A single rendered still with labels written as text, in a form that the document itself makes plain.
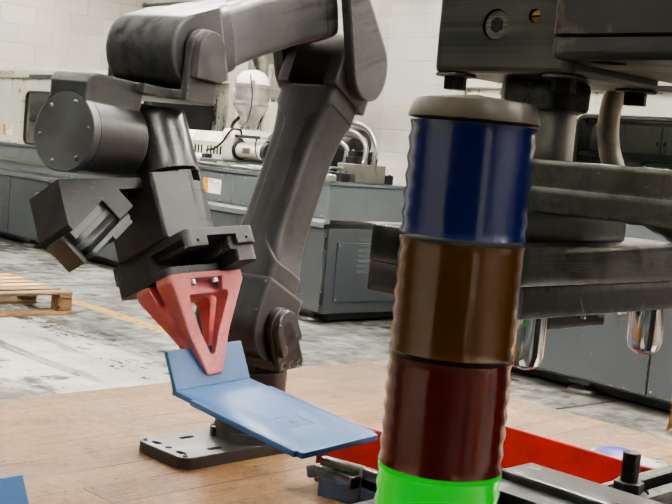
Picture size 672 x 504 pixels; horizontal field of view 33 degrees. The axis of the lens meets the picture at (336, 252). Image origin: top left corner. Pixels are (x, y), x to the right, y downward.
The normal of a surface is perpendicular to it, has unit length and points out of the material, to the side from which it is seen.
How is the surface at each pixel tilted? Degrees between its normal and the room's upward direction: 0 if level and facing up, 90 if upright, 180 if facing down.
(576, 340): 90
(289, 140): 65
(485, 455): 76
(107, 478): 0
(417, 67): 90
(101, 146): 103
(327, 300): 90
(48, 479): 0
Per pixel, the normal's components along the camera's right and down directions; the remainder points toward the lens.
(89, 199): 0.65, -0.31
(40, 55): 0.66, 0.12
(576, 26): -0.70, 0.00
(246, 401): 0.11, -0.98
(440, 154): -0.51, -0.22
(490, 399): 0.56, -0.12
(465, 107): -0.19, -0.25
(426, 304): -0.56, 0.26
